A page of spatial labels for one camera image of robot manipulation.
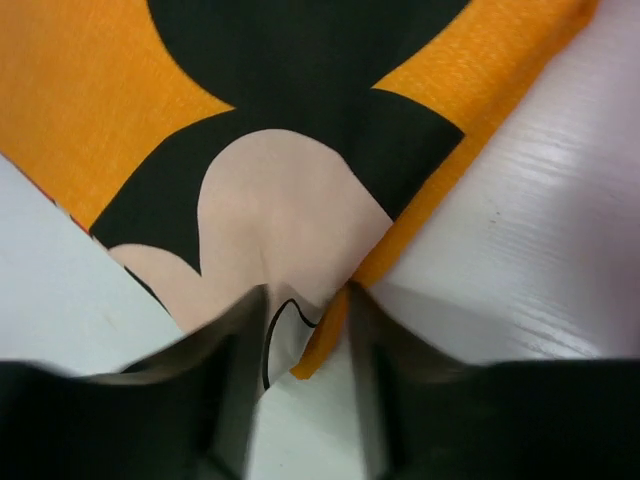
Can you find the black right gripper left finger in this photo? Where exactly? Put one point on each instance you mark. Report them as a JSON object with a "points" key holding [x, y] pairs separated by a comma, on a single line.
{"points": [[185, 412]]}

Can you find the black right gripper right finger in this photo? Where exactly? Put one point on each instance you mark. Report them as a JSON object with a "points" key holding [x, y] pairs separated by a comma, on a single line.
{"points": [[426, 415]]}

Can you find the orange cartoon mouse cloth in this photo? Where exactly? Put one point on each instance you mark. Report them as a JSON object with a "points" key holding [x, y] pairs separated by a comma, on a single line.
{"points": [[210, 146]]}

